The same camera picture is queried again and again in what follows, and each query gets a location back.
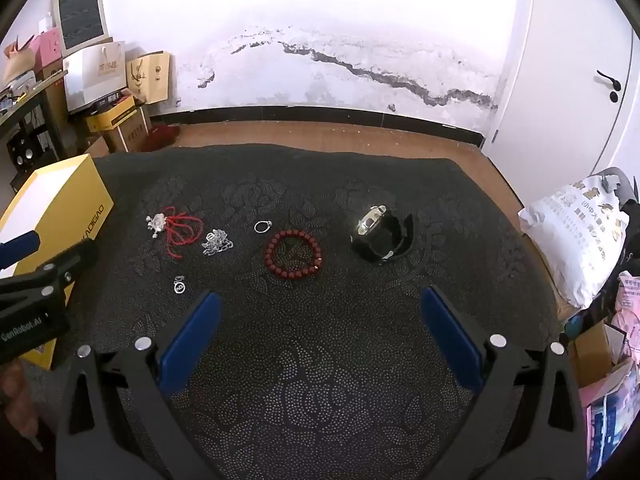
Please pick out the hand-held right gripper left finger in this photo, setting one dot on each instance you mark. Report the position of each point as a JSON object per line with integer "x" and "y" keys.
{"x": 192, "y": 345}

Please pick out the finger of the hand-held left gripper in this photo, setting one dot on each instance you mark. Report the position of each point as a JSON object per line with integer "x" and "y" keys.
{"x": 20, "y": 250}
{"x": 65, "y": 265}

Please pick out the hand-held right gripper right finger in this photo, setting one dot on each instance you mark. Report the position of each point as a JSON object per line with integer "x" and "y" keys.
{"x": 450, "y": 335}

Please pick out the small silver earring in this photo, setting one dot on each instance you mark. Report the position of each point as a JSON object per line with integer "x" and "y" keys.
{"x": 179, "y": 287}

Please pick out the yellow box white inside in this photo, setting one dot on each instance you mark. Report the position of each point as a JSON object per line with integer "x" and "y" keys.
{"x": 75, "y": 200}

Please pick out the black wristwatch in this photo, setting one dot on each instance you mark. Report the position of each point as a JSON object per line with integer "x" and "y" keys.
{"x": 372, "y": 222}

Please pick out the person's left hand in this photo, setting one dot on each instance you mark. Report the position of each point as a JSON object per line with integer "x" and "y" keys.
{"x": 17, "y": 400}

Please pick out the black desktop speaker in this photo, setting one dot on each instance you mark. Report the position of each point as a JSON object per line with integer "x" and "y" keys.
{"x": 36, "y": 144}
{"x": 17, "y": 152}

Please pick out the brown cardboard box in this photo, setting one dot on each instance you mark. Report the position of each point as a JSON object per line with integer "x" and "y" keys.
{"x": 130, "y": 135}

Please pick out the small open cardboard box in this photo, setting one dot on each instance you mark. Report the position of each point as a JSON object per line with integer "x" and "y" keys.
{"x": 595, "y": 350}

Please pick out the white printed sack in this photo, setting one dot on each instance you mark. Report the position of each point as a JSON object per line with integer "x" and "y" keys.
{"x": 570, "y": 240}

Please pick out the yellow and black flat box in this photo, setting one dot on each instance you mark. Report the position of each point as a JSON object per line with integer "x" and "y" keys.
{"x": 115, "y": 116}

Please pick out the dark red cloth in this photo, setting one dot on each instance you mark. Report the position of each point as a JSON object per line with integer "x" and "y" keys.
{"x": 164, "y": 136}

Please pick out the pink plastic packet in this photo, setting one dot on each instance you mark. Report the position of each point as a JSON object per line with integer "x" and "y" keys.
{"x": 629, "y": 310}

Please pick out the blue and pink packet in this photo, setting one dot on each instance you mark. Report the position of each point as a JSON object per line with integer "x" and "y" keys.
{"x": 612, "y": 420}

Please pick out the white paper bag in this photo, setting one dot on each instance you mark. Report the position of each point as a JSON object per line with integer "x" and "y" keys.
{"x": 95, "y": 72}

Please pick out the pink box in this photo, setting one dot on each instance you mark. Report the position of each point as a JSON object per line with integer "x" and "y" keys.
{"x": 46, "y": 49}

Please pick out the tan paper bag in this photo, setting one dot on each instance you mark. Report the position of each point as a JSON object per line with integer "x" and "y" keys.
{"x": 147, "y": 77}

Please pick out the dark clothing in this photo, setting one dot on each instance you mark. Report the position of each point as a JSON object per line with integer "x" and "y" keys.
{"x": 629, "y": 195}

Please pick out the cream framed monitor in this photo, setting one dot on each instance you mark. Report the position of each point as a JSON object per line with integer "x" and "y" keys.
{"x": 82, "y": 15}

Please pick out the black door lock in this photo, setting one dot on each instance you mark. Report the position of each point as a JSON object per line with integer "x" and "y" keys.
{"x": 615, "y": 96}

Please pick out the white door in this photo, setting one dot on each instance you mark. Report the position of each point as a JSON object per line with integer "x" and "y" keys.
{"x": 565, "y": 60}

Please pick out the black frame glass desk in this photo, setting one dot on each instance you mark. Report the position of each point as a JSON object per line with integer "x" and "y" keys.
{"x": 30, "y": 95}

